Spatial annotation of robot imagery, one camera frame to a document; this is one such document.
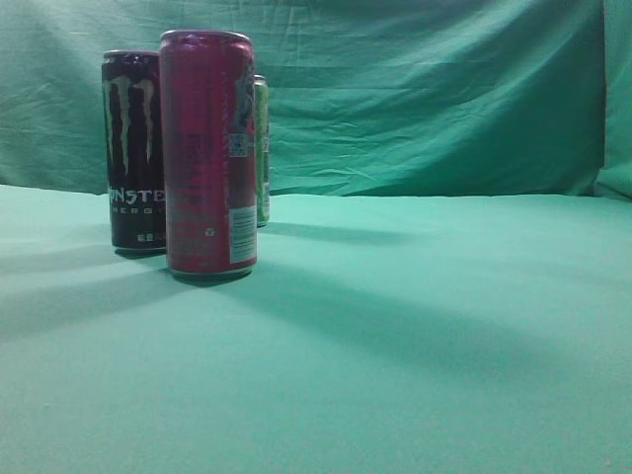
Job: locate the green drink can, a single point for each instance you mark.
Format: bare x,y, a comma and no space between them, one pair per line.
262,149

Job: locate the pink energy drink can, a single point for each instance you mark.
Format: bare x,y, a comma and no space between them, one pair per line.
210,167

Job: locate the green backdrop cloth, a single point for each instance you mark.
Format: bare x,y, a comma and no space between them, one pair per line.
444,286

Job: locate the black Monster energy can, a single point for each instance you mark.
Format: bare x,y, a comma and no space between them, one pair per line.
132,113

